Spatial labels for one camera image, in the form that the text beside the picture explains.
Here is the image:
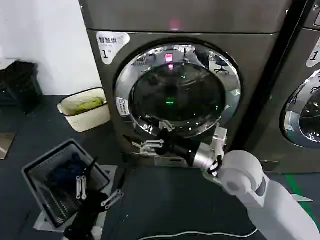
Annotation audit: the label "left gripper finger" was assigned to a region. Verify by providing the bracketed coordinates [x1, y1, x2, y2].
[75, 156, 99, 201]
[100, 188, 126, 211]

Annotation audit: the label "round chrome glass dryer door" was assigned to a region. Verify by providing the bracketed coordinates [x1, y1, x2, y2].
[279, 69, 320, 150]
[112, 37, 245, 149]

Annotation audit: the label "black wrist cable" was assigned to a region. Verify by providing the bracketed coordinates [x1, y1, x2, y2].
[206, 154, 224, 177]

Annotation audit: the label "green cloth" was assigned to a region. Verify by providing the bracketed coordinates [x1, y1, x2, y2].
[74, 96, 108, 114]

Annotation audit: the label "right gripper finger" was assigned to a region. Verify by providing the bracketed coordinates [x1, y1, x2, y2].
[157, 119, 176, 137]
[131, 139, 165, 154]

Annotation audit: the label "white number label sticker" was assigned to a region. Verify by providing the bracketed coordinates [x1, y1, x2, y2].
[95, 31, 131, 67]
[305, 37, 320, 69]

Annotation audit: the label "dark blue clothes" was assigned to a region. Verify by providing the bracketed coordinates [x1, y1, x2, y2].
[48, 151, 89, 186]

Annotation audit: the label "cream plastic bin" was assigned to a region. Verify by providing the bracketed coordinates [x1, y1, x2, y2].
[56, 87, 112, 133]

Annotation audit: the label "black plastic crate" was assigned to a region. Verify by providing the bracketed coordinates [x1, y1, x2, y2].
[0, 60, 44, 115]

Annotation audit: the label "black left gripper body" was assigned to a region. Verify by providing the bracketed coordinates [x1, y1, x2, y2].
[69, 191, 108, 240]

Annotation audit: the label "grey laundry basket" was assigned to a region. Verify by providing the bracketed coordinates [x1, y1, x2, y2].
[21, 139, 112, 229]

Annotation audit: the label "grey front-loading dryer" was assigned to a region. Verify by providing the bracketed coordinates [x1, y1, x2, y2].
[249, 0, 320, 175]
[78, 0, 309, 174]

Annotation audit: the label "white floor cable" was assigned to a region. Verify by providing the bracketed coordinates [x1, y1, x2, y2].
[139, 226, 260, 239]

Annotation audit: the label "small white door sticker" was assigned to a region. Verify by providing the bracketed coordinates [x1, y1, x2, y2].
[115, 96, 131, 117]

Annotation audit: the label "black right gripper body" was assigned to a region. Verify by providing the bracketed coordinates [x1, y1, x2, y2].
[159, 131, 198, 166]

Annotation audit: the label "silver dryer service flap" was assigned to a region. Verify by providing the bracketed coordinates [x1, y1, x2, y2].
[154, 155, 195, 168]

